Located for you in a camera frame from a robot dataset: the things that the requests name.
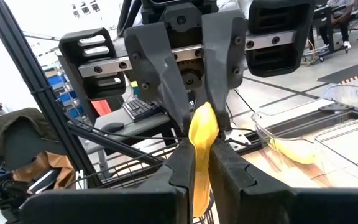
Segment black keyboard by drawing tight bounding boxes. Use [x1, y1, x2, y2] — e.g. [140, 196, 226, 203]
[122, 98, 163, 122]

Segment person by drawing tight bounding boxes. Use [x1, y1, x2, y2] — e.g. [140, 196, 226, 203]
[318, 0, 356, 50]

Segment olive jacket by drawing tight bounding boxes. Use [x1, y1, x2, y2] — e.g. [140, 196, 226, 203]
[0, 107, 59, 156]

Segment grey desk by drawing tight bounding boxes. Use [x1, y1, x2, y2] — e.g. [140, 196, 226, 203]
[84, 107, 174, 154]

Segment black computer mouse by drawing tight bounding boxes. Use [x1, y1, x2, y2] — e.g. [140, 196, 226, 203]
[101, 122, 125, 133]

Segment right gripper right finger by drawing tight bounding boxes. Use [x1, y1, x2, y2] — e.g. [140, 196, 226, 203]
[208, 139, 358, 224]

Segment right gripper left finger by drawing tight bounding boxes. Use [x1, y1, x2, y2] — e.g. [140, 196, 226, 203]
[20, 141, 197, 224]

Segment black wire basket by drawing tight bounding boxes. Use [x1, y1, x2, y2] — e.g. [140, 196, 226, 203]
[73, 142, 218, 224]

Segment blue storage bins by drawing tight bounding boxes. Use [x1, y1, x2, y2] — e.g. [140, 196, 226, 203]
[47, 74, 85, 119]

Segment brown paper bag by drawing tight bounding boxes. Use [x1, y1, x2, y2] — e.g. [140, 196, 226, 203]
[12, 151, 76, 191]

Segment yellow banana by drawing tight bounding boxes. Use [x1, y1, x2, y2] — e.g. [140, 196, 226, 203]
[188, 101, 220, 218]

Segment clear plastic bin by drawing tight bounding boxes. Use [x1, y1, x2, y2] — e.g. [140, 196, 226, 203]
[250, 83, 358, 188]

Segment black aluminium frame post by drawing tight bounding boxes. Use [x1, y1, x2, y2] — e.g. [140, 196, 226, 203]
[0, 0, 103, 188]

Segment red box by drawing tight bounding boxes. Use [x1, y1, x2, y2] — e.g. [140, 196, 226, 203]
[91, 99, 113, 117]

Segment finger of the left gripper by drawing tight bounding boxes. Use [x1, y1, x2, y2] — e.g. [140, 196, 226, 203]
[202, 9, 248, 130]
[124, 22, 192, 132]

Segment yellow corn cob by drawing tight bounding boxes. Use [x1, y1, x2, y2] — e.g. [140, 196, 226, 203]
[268, 138, 318, 165]

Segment black floor mat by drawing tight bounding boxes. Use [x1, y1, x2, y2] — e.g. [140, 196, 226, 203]
[317, 58, 358, 84]

